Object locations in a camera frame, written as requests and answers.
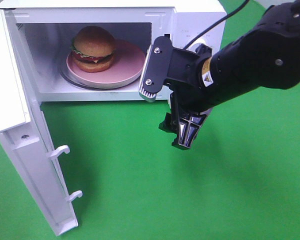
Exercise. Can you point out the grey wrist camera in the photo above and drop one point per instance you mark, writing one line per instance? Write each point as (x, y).
(155, 69)

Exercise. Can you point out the pink round plate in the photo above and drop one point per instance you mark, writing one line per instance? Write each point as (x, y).
(128, 64)

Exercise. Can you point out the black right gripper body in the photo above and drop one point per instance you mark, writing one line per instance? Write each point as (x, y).
(184, 77)

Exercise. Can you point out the upper white dial knob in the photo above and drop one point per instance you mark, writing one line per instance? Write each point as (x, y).
(196, 43)

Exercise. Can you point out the green table cloth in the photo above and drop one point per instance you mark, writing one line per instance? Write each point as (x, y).
(239, 181)

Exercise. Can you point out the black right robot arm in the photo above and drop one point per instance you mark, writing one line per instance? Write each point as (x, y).
(266, 56)

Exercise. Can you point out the glass microwave turntable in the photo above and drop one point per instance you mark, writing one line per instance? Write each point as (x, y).
(72, 81)

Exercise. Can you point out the burger with lettuce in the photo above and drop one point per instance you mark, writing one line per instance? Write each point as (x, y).
(93, 49)

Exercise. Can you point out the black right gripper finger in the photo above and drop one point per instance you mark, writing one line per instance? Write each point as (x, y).
(203, 52)
(183, 122)

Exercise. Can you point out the white microwave door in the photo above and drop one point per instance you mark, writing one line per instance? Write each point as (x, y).
(24, 134)

